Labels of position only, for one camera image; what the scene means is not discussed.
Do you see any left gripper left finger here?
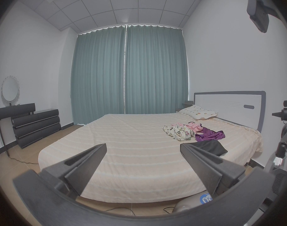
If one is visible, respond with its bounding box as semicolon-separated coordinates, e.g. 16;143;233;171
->
39;143;108;196

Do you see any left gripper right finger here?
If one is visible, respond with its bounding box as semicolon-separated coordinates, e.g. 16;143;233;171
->
180;143;246;195

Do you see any black T-shirt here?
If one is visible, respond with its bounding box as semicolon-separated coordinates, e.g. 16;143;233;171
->
189;141;228;157

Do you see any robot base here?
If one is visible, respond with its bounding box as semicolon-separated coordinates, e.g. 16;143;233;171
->
173;158;287;214

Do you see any bed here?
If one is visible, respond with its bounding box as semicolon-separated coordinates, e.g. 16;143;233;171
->
38;91;267;202

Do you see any purple garment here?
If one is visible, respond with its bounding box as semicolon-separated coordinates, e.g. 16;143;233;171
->
195;126;226;143

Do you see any pink garment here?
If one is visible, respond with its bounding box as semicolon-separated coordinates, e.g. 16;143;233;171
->
171;122;204;133

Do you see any white printed pyjama top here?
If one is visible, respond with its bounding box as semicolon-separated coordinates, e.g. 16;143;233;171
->
163;123;193;142

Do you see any white printed pillow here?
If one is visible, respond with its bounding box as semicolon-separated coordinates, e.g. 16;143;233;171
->
178;105;218;120

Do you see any black chest of drawers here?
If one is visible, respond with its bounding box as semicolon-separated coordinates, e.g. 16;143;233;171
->
11;108;62;150

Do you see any grey bedside table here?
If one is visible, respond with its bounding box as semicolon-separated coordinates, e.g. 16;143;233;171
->
176;100;194;113

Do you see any blue-green curtain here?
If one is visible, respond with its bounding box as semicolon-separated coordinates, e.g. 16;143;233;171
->
70;26;127;126
124;24;189;114

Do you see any black dressing table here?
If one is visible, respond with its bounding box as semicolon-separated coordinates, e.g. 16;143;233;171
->
0;103;36;157

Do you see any white round framed mirror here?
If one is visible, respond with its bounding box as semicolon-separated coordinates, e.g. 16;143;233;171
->
1;76;20;106

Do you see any black cable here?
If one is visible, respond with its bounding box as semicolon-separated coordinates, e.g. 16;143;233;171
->
9;157;40;165

